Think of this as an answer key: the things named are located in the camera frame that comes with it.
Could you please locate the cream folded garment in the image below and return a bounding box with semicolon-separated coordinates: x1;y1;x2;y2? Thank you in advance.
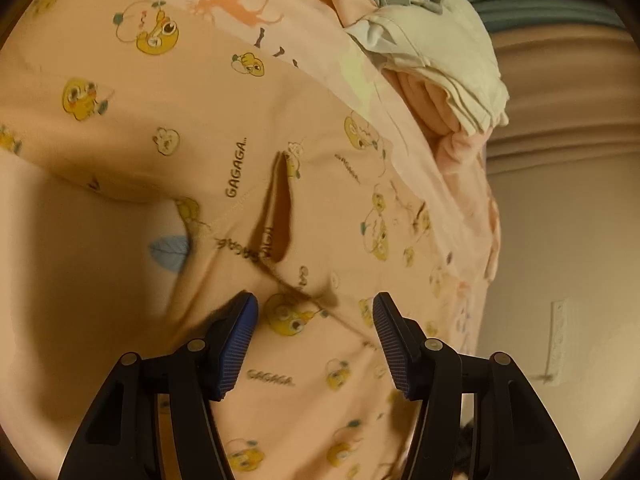
346;0;509;136

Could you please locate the peach duck print garment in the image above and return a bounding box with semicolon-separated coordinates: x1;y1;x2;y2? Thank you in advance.
1;0;500;479

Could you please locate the beige curtain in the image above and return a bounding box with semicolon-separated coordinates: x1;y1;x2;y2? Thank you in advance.
486;25;639;176

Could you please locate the white wall power strip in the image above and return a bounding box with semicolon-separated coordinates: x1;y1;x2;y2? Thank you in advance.
544;299;574;386

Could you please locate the pink crumpled garment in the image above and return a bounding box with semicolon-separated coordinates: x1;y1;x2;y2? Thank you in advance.
322;0;495;172

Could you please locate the pink floral bed sheet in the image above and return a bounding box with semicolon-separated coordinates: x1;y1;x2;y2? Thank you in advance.
1;154;186;479

